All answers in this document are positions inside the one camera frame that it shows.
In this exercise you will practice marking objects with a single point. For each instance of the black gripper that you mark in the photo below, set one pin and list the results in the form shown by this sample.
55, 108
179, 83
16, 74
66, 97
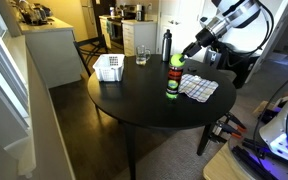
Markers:
205, 37

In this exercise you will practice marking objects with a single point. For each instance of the yellow-green tennis ball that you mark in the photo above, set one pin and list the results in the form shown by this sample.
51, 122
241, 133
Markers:
176, 60

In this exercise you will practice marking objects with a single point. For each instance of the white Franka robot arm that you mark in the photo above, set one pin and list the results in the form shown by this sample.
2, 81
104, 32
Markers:
237, 15

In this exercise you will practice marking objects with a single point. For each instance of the black round lid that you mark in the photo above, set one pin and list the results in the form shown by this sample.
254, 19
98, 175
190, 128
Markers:
192, 69

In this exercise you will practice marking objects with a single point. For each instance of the grey metal water bottle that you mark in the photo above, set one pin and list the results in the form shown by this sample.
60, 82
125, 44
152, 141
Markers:
166, 46

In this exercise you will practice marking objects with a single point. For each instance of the plaid checkered cloth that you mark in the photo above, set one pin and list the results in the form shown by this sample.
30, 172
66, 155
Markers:
197, 87

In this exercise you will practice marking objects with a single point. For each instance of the white panel door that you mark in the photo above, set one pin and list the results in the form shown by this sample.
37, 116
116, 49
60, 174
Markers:
177, 20

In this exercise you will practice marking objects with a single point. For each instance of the clear glass mug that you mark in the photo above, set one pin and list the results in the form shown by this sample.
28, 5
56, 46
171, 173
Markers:
141, 56

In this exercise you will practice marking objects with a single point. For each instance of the white cabinets with stove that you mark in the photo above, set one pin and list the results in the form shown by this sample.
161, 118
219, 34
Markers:
134, 35

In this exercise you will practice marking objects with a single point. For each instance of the silver coffee maker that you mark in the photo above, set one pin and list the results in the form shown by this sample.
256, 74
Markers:
139, 12

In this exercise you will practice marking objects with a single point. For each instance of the round black table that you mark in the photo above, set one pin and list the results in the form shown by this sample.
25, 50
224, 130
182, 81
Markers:
140, 103

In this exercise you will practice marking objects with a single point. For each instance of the white plastic basket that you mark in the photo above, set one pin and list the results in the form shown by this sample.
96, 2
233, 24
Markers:
108, 70

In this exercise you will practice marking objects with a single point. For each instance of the black folding chair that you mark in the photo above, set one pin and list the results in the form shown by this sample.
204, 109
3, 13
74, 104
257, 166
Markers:
89, 45

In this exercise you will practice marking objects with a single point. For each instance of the robot mounting platform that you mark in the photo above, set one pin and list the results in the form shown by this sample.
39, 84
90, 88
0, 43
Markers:
224, 163

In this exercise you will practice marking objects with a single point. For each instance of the white kitchen counter cabinet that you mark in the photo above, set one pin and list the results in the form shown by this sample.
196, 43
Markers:
50, 50

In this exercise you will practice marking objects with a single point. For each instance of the silver kettle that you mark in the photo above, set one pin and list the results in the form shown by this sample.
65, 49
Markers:
37, 16

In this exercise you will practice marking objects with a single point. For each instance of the white window frame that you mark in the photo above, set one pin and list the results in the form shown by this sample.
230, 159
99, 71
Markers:
4, 73

